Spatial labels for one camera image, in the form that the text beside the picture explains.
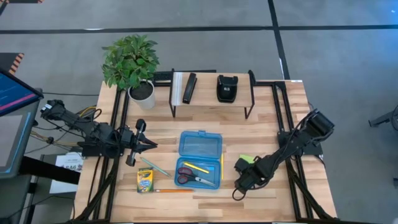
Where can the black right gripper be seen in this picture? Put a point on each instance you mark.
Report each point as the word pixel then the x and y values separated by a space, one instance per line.
pixel 248 174

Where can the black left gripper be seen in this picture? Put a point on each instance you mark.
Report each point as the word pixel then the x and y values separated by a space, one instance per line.
pixel 132 140

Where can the yellow-green sticky note pad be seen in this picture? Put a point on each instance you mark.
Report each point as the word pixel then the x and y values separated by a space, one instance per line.
pixel 246 158

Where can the green pencil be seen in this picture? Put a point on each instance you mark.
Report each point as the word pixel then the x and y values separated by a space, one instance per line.
pixel 155 167

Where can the yellow pencil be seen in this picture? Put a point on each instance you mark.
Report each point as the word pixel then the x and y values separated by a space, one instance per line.
pixel 196 167
pixel 222 166

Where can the yellow green crayon box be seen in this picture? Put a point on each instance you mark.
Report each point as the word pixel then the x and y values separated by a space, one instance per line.
pixel 145 180

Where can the orange pencil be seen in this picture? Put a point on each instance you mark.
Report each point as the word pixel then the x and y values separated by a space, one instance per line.
pixel 174 190

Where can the blue plastic pencil case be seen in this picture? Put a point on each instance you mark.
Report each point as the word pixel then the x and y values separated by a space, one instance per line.
pixel 200 144

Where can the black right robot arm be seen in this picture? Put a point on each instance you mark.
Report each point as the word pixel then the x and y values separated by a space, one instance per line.
pixel 292 146

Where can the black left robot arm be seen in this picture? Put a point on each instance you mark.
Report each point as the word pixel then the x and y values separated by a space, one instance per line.
pixel 77 119

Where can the white plant pot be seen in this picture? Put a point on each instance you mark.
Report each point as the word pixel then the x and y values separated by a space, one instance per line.
pixel 148 102

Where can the white plastic sheet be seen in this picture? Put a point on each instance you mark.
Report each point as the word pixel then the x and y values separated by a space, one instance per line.
pixel 177 90

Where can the black stapler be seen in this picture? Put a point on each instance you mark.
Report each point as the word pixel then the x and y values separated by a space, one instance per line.
pixel 189 88

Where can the wooden shelf riser black legs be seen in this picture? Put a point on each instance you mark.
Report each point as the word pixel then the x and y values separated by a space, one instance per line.
pixel 205 90

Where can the white printed paper sheet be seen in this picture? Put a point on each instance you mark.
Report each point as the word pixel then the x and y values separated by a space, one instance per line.
pixel 66 161

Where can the green leafy plant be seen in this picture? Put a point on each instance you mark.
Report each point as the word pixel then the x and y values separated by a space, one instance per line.
pixel 130 59

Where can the black cart beam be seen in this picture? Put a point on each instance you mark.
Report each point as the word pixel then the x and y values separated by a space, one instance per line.
pixel 49 169

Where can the grey equipment cart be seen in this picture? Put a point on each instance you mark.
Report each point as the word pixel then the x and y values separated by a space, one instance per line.
pixel 12 146

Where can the computer monitor blue screen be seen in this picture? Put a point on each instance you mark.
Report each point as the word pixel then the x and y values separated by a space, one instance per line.
pixel 15 93

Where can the black chair base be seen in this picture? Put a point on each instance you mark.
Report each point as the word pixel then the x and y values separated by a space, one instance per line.
pixel 384 118

